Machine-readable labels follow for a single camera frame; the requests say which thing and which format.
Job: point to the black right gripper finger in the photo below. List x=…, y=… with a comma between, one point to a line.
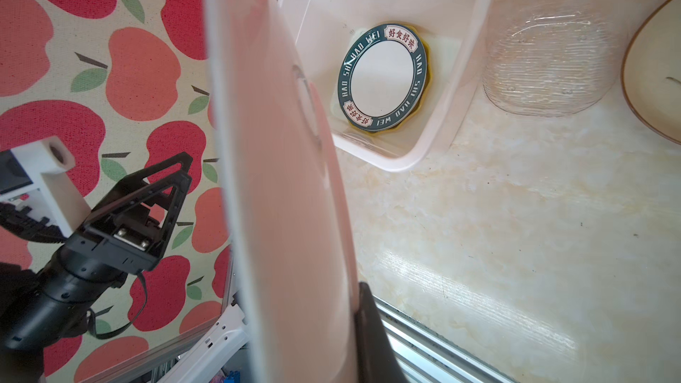
x=376, y=359

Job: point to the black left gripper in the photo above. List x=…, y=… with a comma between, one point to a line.
x=127, y=232

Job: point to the white plate lettered dark rim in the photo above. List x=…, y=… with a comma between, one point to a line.
x=383, y=77

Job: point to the yellow white-dotted plate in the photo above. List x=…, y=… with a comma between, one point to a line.
x=428, y=85

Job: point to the cream plate with plant drawing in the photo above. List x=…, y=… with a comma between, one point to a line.
x=650, y=72

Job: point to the white plastic bin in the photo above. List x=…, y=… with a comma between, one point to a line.
x=396, y=77

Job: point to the clear glass plate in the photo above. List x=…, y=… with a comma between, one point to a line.
x=552, y=61

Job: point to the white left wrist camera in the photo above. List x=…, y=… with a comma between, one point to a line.
x=35, y=183

